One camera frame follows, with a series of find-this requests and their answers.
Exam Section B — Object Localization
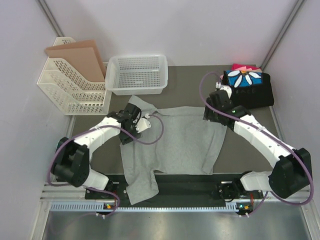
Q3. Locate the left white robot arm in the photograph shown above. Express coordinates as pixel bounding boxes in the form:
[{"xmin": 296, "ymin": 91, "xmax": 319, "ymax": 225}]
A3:
[{"xmin": 49, "ymin": 103, "xmax": 151, "ymax": 199}]

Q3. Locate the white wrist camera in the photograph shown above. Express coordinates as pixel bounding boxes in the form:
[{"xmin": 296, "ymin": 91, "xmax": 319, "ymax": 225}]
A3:
[
  {"xmin": 215, "ymin": 82, "xmax": 232, "ymax": 99},
  {"xmin": 135, "ymin": 113, "xmax": 151, "ymax": 133}
]

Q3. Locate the cream perforated file organizer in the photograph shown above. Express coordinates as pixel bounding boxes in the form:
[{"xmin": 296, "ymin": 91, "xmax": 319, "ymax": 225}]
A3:
[{"xmin": 37, "ymin": 37, "xmax": 111, "ymax": 116}]

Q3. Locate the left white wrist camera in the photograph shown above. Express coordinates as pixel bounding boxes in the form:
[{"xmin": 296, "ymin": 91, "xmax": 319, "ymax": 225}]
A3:
[{"xmin": 135, "ymin": 113, "xmax": 151, "ymax": 133}]

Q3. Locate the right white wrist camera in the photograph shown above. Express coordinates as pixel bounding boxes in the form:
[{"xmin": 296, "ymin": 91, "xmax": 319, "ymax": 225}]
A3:
[{"xmin": 215, "ymin": 82, "xmax": 232, "ymax": 99}]

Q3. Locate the grey t shirt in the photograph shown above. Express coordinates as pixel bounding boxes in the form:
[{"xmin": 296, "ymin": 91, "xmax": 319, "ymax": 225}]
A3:
[{"xmin": 120, "ymin": 95, "xmax": 227, "ymax": 205}]

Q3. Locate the black folded flower t shirt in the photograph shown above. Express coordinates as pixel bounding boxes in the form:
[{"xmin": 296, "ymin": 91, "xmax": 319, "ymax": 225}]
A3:
[{"xmin": 222, "ymin": 70, "xmax": 275, "ymax": 110}]

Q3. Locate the grey slotted cable duct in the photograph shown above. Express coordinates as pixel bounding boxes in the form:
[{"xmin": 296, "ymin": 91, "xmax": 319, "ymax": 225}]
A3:
[{"xmin": 50, "ymin": 201, "xmax": 250, "ymax": 213}]

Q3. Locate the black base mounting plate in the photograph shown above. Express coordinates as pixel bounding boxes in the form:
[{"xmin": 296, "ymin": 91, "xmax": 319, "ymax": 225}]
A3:
[{"xmin": 56, "ymin": 173, "xmax": 266, "ymax": 208}]

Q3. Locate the white perforated plastic basket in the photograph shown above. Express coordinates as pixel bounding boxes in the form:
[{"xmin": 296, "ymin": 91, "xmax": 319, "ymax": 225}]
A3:
[{"xmin": 105, "ymin": 54, "xmax": 169, "ymax": 96}]

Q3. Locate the brown cardboard folder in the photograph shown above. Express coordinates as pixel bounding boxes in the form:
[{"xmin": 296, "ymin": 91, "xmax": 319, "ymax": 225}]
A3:
[{"xmin": 45, "ymin": 39, "xmax": 106, "ymax": 83}]

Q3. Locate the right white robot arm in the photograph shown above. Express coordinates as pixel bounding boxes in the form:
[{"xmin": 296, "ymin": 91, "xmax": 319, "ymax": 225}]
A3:
[{"xmin": 203, "ymin": 90, "xmax": 312, "ymax": 199}]

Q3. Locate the pink folded t shirt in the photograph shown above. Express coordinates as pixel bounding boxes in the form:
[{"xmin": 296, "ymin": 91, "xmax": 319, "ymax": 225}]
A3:
[{"xmin": 231, "ymin": 63, "xmax": 262, "ymax": 73}]

